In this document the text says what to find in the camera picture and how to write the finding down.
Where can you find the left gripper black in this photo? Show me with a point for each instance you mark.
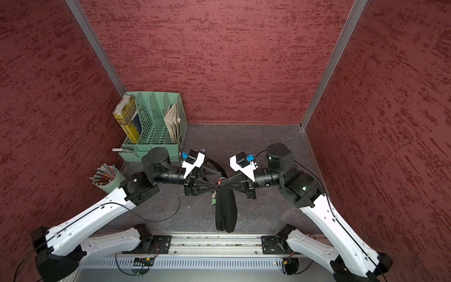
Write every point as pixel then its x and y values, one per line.
pixel 192 182

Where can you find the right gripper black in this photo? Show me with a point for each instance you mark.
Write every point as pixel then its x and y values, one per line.
pixel 246 183

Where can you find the yellow blue doll decoration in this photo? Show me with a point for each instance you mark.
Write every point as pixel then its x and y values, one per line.
pixel 214 198

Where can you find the black corduroy bag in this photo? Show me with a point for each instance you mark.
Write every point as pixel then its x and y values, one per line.
pixel 226 210

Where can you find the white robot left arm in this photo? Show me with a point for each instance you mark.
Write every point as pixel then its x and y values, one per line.
pixel 61 249

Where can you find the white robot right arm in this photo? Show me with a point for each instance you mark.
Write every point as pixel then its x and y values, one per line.
pixel 347 257

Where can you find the papers and brown folder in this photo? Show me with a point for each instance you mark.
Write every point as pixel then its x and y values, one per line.
pixel 172 121

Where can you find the green plastic file organizer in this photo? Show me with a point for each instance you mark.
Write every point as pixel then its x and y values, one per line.
pixel 151 108

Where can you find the green pencil cup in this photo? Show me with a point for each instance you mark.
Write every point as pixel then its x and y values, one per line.
pixel 113 185

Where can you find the white ruler stick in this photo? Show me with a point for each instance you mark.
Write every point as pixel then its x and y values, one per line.
pixel 122 150

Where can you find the pencils bundle in cup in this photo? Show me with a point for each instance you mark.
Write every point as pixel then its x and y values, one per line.
pixel 104 175

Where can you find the yellow book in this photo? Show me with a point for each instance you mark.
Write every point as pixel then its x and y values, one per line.
pixel 127 116

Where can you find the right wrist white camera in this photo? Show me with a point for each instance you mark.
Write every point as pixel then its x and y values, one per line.
pixel 244 163

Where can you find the wrist white camera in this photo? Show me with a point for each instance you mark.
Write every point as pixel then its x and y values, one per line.
pixel 244 163
pixel 191 160

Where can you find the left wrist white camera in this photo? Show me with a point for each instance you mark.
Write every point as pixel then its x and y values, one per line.
pixel 191 160

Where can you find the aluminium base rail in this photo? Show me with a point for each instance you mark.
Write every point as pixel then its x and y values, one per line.
pixel 216 245

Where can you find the white perforated cable tray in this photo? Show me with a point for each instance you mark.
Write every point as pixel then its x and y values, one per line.
pixel 184 263

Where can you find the aluminium corner post right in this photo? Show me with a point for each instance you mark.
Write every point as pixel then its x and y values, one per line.
pixel 348 28

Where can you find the aluminium corner post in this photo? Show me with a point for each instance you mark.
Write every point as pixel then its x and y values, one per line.
pixel 90 34
pixel 348 28

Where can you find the aluminium corner post left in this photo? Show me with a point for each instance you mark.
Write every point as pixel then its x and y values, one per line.
pixel 90 34

